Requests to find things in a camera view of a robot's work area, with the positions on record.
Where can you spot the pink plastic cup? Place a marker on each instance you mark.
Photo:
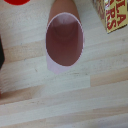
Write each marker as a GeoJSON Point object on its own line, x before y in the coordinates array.
{"type": "Point", "coordinates": [63, 43]}

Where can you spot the red basket with blue rim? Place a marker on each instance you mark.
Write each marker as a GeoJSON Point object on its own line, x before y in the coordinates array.
{"type": "Point", "coordinates": [1, 53]}

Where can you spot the french fries box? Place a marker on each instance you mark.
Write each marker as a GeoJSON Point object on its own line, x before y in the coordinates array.
{"type": "Point", "coordinates": [115, 15]}

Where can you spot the red bowl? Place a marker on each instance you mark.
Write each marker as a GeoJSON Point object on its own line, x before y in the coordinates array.
{"type": "Point", "coordinates": [17, 2]}

